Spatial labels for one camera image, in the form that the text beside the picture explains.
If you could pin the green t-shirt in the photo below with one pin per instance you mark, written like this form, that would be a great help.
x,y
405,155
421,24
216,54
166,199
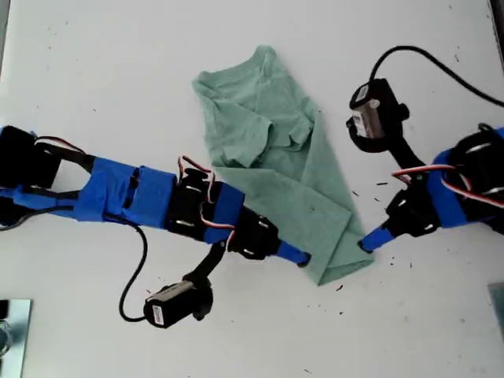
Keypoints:
x,y
275,189

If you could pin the black camera stalk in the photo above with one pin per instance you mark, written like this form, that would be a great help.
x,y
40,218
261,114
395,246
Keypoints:
x,y
208,264
407,161

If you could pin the silver and black camera box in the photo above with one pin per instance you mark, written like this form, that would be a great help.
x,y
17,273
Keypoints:
x,y
378,114

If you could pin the steel post with black clamp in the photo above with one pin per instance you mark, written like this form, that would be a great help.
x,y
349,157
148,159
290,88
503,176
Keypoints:
x,y
19,334

